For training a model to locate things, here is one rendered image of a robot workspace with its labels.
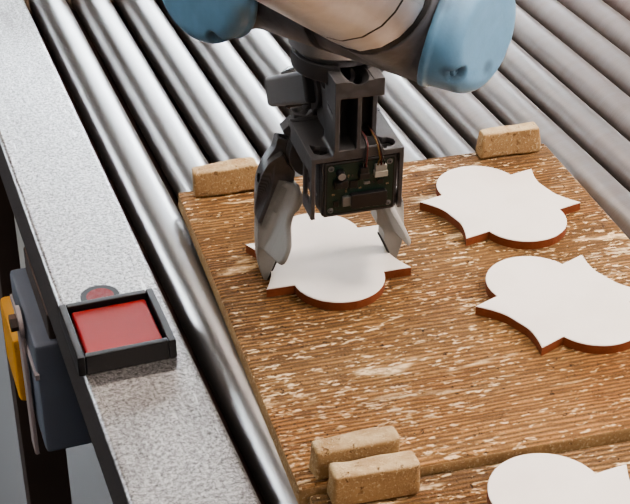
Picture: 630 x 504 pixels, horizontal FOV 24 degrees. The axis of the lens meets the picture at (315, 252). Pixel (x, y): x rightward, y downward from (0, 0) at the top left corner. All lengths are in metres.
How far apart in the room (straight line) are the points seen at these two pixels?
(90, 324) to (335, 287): 0.19
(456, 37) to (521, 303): 0.36
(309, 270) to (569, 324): 0.21
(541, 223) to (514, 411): 0.25
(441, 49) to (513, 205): 0.45
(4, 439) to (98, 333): 1.42
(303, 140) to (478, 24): 0.27
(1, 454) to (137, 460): 1.49
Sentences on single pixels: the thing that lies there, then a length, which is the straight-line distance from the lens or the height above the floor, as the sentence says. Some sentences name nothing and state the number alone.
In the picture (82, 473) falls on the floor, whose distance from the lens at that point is 2.45.
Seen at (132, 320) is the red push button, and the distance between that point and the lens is 1.14.
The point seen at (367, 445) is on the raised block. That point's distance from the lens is 0.96.
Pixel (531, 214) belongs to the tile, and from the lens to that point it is 1.25.
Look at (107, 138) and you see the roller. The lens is 1.44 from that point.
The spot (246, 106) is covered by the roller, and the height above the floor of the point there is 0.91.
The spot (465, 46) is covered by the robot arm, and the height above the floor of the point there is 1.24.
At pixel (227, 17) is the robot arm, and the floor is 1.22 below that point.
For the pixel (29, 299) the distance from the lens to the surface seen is 1.36.
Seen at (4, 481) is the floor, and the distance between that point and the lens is 2.45.
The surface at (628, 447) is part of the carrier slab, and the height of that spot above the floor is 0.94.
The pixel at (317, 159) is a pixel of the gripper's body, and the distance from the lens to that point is 1.04.
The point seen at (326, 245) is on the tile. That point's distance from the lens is 1.19.
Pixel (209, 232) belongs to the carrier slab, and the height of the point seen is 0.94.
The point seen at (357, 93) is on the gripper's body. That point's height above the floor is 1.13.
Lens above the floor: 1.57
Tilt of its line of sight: 32 degrees down
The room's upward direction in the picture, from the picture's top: straight up
